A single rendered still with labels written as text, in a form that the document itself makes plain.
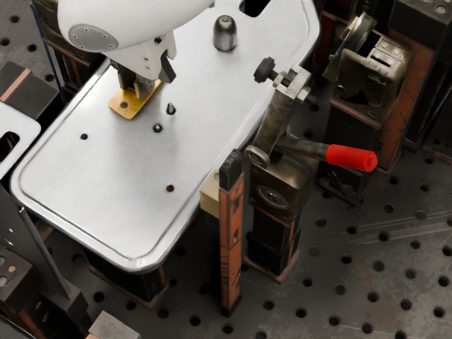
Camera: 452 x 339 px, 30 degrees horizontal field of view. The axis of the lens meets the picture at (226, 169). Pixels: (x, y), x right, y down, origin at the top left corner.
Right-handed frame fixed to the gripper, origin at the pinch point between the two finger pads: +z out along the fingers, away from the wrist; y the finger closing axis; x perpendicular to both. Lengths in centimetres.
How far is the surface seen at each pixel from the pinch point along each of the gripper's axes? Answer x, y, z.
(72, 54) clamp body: -3.1, 14.4, 10.6
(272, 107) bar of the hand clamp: 1.8, -20.1, -14.0
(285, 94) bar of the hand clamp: 1.8, -21.4, -17.9
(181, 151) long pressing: 4.1, -9.4, 3.5
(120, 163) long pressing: 9.6, -4.0, 3.5
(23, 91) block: 7.3, 13.6, 5.5
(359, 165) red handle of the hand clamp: 1.0, -30.4, -10.7
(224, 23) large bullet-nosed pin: -12.0, -5.3, -1.1
